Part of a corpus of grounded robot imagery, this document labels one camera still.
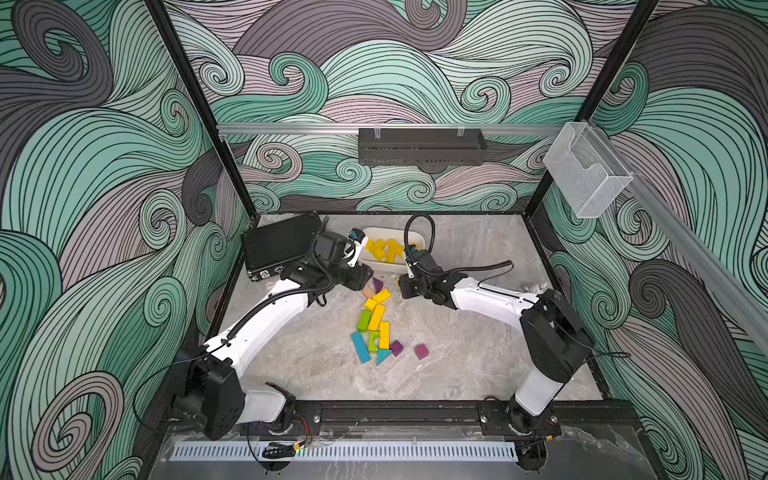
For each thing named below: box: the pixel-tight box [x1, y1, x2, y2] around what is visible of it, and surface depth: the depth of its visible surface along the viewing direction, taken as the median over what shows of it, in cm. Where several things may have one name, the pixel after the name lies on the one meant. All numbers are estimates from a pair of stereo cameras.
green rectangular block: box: [357, 310, 372, 333], surface depth 91 cm
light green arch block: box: [368, 330, 380, 353], surface depth 87 cm
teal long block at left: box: [351, 332, 372, 364], surface depth 87 cm
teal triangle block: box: [375, 349, 393, 366], surface depth 85 cm
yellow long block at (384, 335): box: [379, 321, 391, 350], surface depth 88 cm
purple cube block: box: [390, 340, 404, 357], surface depth 85 cm
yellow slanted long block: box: [364, 288, 392, 312], surface depth 96 cm
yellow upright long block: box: [368, 304, 386, 331], surface depth 93 cm
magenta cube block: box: [415, 344, 429, 360], surface depth 85 cm
